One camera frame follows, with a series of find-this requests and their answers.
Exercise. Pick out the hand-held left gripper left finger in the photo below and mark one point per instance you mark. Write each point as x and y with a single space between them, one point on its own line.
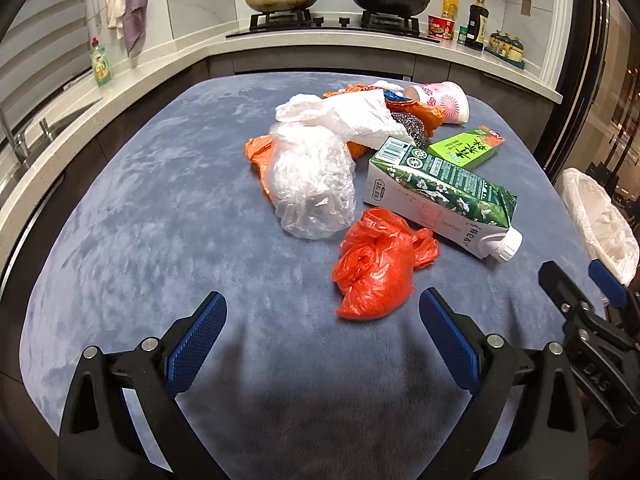
197 340

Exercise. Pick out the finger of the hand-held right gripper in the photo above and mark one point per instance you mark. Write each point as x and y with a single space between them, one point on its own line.
560 285
607 282

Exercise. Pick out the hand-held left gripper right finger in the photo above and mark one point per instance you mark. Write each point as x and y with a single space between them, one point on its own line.
447 340

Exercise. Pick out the trash bin with white liner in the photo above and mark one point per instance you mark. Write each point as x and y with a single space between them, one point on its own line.
595 220

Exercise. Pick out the red plastic bag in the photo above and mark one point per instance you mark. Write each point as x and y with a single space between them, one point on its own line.
375 265

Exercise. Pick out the green tea box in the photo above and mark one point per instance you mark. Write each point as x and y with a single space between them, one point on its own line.
465 150

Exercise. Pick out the orange snack wrapper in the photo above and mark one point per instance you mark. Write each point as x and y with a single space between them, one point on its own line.
425 110

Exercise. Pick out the green and white milk carton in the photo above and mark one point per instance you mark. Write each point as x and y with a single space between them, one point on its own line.
440 185

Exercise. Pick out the clear plastic bag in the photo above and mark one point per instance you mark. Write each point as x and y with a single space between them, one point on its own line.
310 180

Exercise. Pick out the orange plastic bag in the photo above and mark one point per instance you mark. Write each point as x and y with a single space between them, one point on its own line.
257 152

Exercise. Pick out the glass sliding door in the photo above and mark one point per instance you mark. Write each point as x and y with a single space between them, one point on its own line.
615 85

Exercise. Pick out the steel wool scourer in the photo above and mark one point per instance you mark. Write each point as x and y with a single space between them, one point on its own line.
412 127

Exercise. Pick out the pink flowered paper cup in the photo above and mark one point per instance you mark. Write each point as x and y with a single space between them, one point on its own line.
445 100

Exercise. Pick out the white paper towel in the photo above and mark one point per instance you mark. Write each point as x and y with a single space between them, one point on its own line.
362 117

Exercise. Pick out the white kitchen countertop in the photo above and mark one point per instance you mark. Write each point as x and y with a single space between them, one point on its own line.
475 60

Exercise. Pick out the seasoning jar set on tray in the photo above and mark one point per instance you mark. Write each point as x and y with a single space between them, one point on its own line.
505 50

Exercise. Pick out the white plastic bag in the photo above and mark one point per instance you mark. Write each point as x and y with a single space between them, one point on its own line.
300 107

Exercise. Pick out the small green-capped jar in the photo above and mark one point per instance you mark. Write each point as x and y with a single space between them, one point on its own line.
463 35

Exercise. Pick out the chrome kitchen faucet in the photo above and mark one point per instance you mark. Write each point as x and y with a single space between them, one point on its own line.
15 140

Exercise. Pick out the dark soy sauce bottle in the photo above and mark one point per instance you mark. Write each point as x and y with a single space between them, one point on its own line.
476 25

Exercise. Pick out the red instant noodle cup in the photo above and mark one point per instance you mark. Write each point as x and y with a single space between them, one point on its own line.
441 27

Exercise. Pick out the green dish soap bottle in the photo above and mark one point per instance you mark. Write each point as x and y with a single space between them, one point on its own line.
101 65

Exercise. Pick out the yellow seasoning packet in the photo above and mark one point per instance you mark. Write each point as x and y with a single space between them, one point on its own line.
450 7

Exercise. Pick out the black built-in appliance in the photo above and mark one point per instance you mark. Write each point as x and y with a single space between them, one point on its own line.
320 64

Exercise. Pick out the black wok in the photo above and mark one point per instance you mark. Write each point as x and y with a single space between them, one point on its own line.
390 5

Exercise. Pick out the window blinds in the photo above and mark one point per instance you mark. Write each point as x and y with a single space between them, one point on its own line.
45 45

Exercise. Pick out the black gas stove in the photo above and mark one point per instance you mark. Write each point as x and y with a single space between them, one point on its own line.
330 27

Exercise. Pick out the purple hanging towel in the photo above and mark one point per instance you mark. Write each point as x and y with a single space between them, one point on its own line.
135 10

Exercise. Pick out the white hanging towel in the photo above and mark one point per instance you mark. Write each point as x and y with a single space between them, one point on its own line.
115 2

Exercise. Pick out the wall outlet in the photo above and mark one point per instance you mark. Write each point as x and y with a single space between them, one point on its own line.
526 6

